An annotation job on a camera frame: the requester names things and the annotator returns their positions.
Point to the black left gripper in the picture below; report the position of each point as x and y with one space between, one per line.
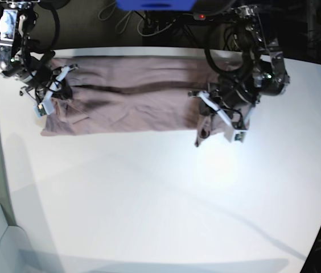
229 95

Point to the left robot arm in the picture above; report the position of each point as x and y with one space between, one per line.
262 71

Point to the mauve pink t-shirt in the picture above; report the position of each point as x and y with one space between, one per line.
133 94

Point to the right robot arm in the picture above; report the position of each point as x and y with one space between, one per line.
23 58

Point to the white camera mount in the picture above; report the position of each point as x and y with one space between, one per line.
43 105
236 121

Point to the blue plastic box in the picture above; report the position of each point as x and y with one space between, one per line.
156 5

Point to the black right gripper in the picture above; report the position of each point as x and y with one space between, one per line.
40 78

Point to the black power strip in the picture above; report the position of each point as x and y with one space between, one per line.
202 17

